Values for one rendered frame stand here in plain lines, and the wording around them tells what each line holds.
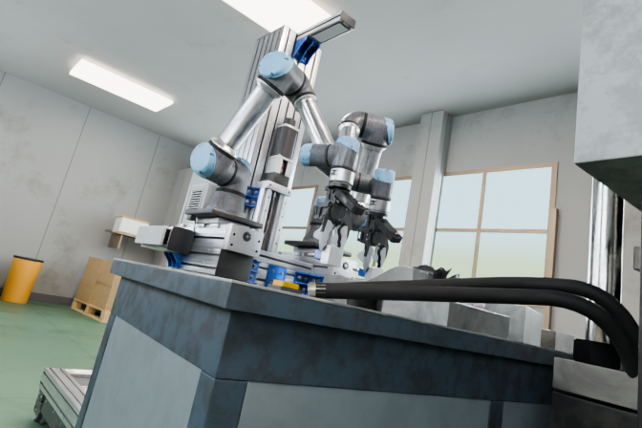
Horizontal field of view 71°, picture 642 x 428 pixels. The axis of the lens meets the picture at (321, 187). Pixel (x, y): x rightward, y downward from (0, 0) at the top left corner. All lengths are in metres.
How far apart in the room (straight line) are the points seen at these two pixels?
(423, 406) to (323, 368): 0.25
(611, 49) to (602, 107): 0.10
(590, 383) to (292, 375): 0.59
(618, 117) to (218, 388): 0.68
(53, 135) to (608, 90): 7.76
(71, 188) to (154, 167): 1.37
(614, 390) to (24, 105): 7.86
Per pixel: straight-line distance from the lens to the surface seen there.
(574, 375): 1.06
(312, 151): 1.42
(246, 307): 0.63
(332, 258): 1.29
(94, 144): 8.20
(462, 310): 1.17
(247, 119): 1.63
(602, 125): 0.79
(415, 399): 0.91
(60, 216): 8.01
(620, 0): 0.89
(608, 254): 1.11
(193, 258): 1.73
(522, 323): 1.53
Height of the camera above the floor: 0.79
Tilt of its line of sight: 14 degrees up
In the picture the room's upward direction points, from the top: 12 degrees clockwise
